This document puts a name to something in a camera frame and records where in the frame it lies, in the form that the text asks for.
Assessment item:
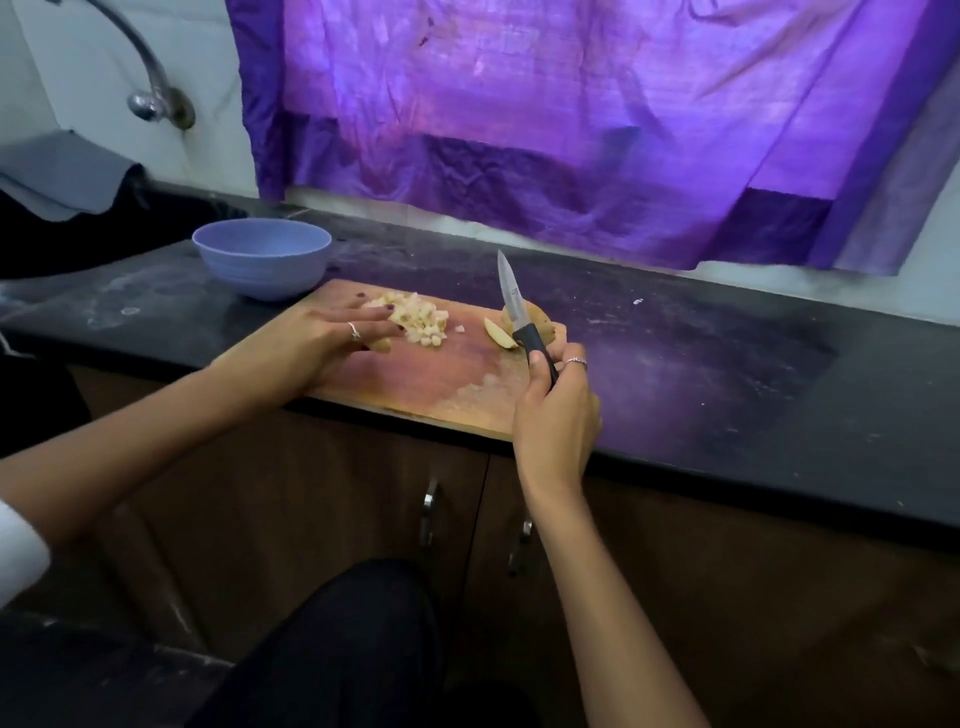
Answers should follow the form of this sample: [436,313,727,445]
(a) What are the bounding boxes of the purple cloth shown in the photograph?
[225,0,960,278]

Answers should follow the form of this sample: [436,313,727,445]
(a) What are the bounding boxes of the blue bowl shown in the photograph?
[190,217,335,303]

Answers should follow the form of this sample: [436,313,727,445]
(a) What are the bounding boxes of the pile of diced potato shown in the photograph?
[378,291,453,350]

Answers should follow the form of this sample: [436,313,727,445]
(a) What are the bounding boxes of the person's dark trousers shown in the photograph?
[187,558,542,728]

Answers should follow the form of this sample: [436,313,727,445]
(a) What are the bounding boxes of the person's right hand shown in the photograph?
[511,340,603,507]

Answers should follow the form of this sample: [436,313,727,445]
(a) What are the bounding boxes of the black handled knife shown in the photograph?
[496,247,557,392]

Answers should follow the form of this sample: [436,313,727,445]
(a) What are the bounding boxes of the grey cloth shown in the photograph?
[0,127,144,224]

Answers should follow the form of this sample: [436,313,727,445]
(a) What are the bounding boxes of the dark sink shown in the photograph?
[0,180,212,287]

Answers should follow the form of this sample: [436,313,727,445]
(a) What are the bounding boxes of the metal faucet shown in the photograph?
[45,0,198,132]

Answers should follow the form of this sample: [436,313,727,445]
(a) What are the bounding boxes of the person's left forearm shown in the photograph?
[0,360,279,549]

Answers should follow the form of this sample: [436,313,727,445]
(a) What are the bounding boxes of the person's left hand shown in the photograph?
[222,289,407,404]

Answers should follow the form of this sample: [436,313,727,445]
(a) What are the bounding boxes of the rounded potato end piece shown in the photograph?
[517,298,557,344]

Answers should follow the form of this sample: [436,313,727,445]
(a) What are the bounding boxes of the potato slice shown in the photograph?
[481,316,521,353]

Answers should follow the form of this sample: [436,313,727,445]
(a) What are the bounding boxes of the metal cabinet handle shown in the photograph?
[417,475,443,552]
[507,514,537,578]

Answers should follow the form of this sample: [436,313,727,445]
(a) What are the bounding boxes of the wooden cutting board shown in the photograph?
[247,277,572,443]

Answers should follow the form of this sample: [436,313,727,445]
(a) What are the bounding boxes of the person's right forearm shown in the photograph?
[517,483,714,728]

